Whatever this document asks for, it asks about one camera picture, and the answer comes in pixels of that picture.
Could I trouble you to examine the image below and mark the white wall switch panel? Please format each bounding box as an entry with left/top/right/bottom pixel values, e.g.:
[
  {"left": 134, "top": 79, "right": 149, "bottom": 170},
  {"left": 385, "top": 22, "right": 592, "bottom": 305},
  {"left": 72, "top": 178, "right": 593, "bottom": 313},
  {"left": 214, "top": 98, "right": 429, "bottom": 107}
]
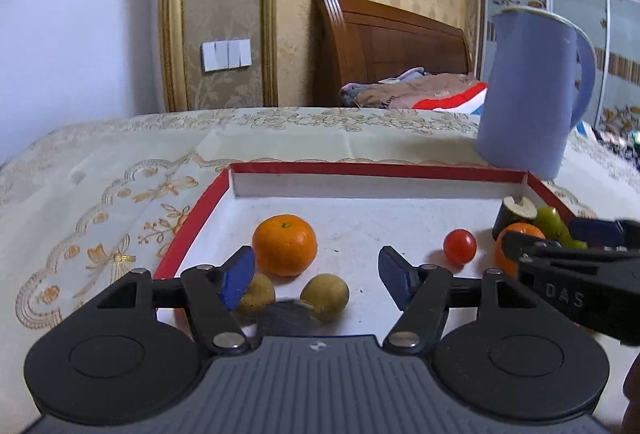
[{"left": 201, "top": 39, "right": 252, "bottom": 74}]

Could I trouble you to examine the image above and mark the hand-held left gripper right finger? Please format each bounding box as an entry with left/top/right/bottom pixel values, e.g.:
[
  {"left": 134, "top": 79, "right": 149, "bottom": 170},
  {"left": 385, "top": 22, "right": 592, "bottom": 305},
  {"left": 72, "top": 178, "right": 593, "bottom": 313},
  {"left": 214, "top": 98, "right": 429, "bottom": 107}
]
[{"left": 377, "top": 245, "right": 538, "bottom": 356}]

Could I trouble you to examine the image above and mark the person's right hand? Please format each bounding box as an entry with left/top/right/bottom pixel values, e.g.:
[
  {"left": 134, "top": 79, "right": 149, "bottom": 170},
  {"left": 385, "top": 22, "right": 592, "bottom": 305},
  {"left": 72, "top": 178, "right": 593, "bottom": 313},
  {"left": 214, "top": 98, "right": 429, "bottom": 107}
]
[{"left": 620, "top": 354, "right": 640, "bottom": 434}]

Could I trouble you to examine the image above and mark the wooden bed headboard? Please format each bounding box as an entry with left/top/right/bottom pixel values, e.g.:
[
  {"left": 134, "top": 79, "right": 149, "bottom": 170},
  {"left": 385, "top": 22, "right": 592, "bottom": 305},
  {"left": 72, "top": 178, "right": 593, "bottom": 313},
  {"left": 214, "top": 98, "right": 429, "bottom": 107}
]
[{"left": 312, "top": 0, "right": 473, "bottom": 107}]

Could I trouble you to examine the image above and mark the dark multicoloured cloth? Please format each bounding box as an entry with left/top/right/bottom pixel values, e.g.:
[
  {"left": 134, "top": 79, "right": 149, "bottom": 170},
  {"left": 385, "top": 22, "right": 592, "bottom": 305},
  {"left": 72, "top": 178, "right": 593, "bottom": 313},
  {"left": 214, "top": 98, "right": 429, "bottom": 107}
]
[{"left": 575, "top": 124, "right": 640, "bottom": 165}]

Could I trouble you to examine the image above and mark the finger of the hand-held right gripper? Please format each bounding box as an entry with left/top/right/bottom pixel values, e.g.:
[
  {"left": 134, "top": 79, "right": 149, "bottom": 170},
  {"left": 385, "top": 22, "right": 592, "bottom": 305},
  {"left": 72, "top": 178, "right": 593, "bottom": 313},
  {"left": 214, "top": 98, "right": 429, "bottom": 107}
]
[
  {"left": 567, "top": 216, "right": 640, "bottom": 249},
  {"left": 502, "top": 230, "right": 566, "bottom": 266}
]

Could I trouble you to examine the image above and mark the blue plastic pitcher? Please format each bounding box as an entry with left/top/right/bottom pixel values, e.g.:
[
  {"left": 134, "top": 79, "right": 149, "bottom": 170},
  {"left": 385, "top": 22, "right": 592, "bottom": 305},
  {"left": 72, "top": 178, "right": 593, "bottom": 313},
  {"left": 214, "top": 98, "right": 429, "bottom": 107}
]
[{"left": 474, "top": 9, "right": 597, "bottom": 181}]

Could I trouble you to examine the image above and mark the orange mandarin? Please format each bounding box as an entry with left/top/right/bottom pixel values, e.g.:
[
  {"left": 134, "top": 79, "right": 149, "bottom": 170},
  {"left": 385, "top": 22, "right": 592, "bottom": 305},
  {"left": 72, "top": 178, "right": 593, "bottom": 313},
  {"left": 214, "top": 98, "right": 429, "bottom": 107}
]
[
  {"left": 251, "top": 214, "right": 318, "bottom": 278},
  {"left": 494, "top": 222, "right": 547, "bottom": 277}
]

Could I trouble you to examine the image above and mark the gold wall frame moulding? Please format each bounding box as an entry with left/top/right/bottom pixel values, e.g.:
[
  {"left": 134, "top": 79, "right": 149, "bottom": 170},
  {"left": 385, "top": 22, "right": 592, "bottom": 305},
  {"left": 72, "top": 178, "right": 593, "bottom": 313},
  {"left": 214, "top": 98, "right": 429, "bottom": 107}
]
[{"left": 159, "top": 0, "right": 278, "bottom": 112}]

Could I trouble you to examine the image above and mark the yellow-green round fruit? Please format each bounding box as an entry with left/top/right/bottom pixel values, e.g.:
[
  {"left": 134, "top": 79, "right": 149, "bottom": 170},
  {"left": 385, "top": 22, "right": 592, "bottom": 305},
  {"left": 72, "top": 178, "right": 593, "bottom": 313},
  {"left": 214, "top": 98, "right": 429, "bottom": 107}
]
[{"left": 235, "top": 273, "right": 277, "bottom": 320}]

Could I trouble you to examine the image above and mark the cream gold embroidered tablecloth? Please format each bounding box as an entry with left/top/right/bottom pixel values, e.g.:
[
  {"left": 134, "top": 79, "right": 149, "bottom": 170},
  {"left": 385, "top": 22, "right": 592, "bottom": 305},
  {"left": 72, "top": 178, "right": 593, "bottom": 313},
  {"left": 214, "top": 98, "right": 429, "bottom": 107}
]
[{"left": 0, "top": 106, "right": 640, "bottom": 434}]

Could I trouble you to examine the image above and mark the red white blue striped cloth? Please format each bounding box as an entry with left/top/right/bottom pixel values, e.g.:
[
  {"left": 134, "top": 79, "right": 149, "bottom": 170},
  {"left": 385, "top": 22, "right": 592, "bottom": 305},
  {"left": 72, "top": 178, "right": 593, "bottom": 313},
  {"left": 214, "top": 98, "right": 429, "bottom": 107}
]
[{"left": 412, "top": 83, "right": 488, "bottom": 114}]

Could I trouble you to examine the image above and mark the brown blanket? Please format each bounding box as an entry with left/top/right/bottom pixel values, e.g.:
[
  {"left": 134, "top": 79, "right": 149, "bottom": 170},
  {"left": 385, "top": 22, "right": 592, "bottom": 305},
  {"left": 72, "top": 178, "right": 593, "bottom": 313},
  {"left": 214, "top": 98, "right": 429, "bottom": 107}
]
[{"left": 350, "top": 71, "right": 483, "bottom": 110}]

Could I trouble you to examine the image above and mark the grey blue garment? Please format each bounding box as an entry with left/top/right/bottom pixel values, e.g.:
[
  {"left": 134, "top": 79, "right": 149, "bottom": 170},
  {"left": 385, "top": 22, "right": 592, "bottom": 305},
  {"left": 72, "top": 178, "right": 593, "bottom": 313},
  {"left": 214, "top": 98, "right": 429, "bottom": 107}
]
[{"left": 340, "top": 68, "right": 426, "bottom": 107}]

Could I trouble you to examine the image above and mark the brown longan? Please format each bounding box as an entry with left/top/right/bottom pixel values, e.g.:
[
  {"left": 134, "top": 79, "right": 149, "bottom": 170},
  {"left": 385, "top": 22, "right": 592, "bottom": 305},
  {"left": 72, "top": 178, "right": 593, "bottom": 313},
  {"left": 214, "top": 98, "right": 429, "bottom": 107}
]
[{"left": 300, "top": 273, "right": 351, "bottom": 321}]

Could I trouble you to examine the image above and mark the red cardboard box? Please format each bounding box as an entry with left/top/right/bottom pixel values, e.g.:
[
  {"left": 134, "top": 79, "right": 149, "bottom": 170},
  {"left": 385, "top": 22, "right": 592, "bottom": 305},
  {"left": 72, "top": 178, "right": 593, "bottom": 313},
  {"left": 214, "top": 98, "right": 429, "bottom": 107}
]
[{"left": 152, "top": 162, "right": 581, "bottom": 345}]

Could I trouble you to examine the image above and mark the red cherry tomato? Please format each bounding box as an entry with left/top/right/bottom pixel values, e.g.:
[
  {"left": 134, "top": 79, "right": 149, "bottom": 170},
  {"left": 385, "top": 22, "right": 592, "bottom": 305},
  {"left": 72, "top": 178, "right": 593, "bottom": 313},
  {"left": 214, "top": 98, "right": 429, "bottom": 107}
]
[{"left": 443, "top": 229, "right": 478, "bottom": 266}]

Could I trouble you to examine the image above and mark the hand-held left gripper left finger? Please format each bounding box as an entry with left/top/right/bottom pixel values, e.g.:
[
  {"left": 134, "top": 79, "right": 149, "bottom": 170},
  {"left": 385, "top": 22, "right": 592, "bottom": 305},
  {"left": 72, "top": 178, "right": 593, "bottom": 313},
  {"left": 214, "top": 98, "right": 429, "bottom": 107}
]
[{"left": 95, "top": 245, "right": 257, "bottom": 355}]

